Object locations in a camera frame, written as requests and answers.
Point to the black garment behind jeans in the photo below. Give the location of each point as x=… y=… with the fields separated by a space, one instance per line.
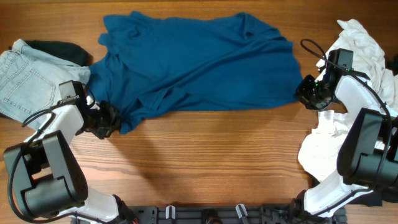
x=63 y=50

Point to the blue t-shirt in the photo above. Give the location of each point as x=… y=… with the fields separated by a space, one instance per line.
x=154 y=66

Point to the light blue denim jeans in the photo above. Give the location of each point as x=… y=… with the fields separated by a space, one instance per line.
x=30 y=80

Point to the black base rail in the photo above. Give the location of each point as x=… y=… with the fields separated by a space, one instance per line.
x=265 y=214

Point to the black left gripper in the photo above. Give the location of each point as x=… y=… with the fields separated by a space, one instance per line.
x=115 y=121

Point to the black garment under white cloth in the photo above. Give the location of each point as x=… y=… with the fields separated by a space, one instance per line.
x=370 y=199

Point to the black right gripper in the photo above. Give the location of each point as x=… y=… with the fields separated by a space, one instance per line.
x=306 y=93

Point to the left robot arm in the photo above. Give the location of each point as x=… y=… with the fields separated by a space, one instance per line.
x=46 y=182

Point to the white cloth pile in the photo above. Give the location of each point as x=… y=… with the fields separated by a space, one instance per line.
x=320 y=148

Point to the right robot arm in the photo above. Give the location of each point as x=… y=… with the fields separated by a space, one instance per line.
x=351 y=166

